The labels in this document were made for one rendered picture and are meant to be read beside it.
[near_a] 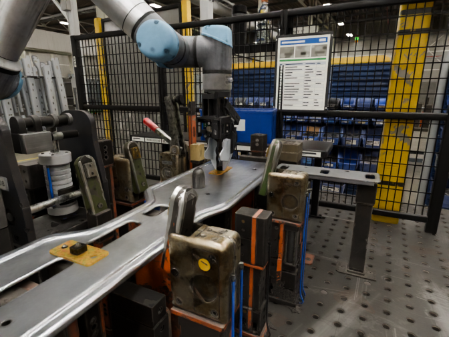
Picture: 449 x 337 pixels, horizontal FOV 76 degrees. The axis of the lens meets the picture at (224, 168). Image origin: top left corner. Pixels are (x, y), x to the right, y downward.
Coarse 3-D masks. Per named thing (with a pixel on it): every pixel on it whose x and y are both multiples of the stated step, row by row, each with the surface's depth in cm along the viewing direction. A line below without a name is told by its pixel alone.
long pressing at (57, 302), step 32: (160, 192) 67; (224, 192) 67; (160, 224) 51; (0, 256) 40; (32, 256) 41; (96, 256) 41; (128, 256) 41; (0, 288) 34; (32, 288) 34; (64, 288) 34; (96, 288) 34; (0, 320) 29; (32, 320) 29; (64, 320) 30
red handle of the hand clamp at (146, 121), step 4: (144, 120) 88; (148, 120) 88; (148, 124) 88; (152, 124) 88; (152, 128) 88; (156, 128) 87; (156, 132) 88; (160, 132) 87; (164, 132) 88; (160, 136) 87; (164, 136) 87; (168, 136) 87; (168, 140) 86; (180, 148) 85
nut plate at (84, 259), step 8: (72, 240) 44; (56, 248) 42; (72, 248) 40; (80, 248) 41; (88, 248) 42; (96, 248) 42; (64, 256) 40; (72, 256) 40; (80, 256) 40; (88, 256) 40; (104, 256) 40; (80, 264) 39; (88, 264) 38
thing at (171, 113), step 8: (168, 96) 82; (176, 96) 84; (168, 104) 82; (176, 104) 84; (168, 112) 83; (176, 112) 85; (168, 120) 84; (176, 120) 86; (176, 128) 84; (176, 136) 84; (176, 144) 84; (184, 144) 87; (184, 152) 87
